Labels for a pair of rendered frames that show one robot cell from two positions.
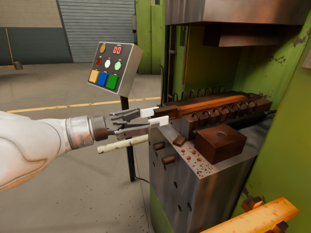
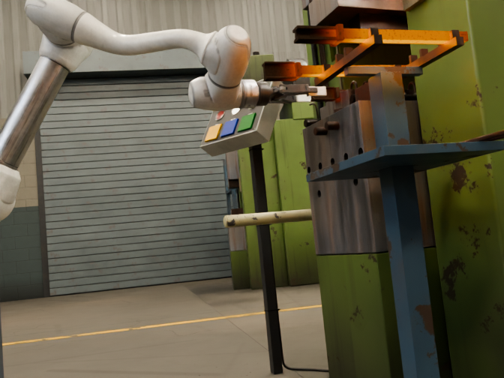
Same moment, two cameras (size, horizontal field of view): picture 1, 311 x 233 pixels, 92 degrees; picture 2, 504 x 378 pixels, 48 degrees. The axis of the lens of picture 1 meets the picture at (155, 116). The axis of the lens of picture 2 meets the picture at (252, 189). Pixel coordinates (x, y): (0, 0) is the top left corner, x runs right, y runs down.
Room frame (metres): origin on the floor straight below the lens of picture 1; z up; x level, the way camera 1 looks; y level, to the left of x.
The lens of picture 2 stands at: (-1.37, 0.14, 0.53)
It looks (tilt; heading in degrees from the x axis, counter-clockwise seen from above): 6 degrees up; 3
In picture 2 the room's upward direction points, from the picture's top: 6 degrees counter-clockwise
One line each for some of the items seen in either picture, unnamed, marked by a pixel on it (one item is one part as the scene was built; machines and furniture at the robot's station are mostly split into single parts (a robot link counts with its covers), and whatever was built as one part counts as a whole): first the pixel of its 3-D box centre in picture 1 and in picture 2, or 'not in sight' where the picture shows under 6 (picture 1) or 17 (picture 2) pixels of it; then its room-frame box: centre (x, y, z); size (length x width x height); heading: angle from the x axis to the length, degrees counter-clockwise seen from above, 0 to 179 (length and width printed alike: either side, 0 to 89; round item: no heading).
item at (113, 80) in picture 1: (113, 82); (247, 123); (0.83, 0.24, 1.01); 0.07 x 0.05 x 0.07; 49
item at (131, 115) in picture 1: (127, 117); (283, 97); (0.44, 0.10, 1.00); 0.11 x 0.01 x 0.04; 135
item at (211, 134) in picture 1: (219, 142); (379, 95); (0.37, -0.20, 0.95); 0.12 x 0.09 x 0.07; 114
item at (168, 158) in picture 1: (168, 159); (331, 125); (0.38, -0.04, 0.87); 0.04 x 0.03 x 0.03; 114
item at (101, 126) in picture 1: (108, 126); (268, 94); (0.39, 0.14, 1.00); 0.09 x 0.08 x 0.07; 114
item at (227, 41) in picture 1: (245, 35); (391, 27); (0.59, -0.31, 1.24); 0.30 x 0.07 x 0.06; 114
